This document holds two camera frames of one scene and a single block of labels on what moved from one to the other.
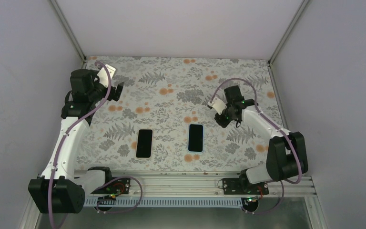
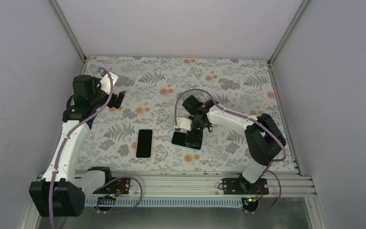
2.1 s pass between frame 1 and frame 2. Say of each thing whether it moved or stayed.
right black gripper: moved
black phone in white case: stayed
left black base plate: stayed
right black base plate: stayed
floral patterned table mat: stayed
